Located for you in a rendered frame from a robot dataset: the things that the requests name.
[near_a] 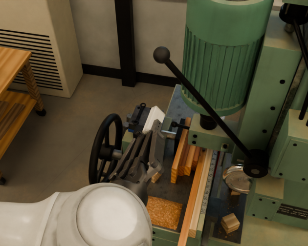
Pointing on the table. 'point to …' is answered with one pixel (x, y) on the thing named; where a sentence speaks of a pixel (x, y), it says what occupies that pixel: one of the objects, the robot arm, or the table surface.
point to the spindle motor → (222, 51)
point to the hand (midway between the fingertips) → (154, 123)
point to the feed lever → (253, 156)
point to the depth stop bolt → (223, 153)
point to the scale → (209, 180)
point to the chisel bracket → (210, 135)
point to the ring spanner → (139, 113)
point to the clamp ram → (175, 135)
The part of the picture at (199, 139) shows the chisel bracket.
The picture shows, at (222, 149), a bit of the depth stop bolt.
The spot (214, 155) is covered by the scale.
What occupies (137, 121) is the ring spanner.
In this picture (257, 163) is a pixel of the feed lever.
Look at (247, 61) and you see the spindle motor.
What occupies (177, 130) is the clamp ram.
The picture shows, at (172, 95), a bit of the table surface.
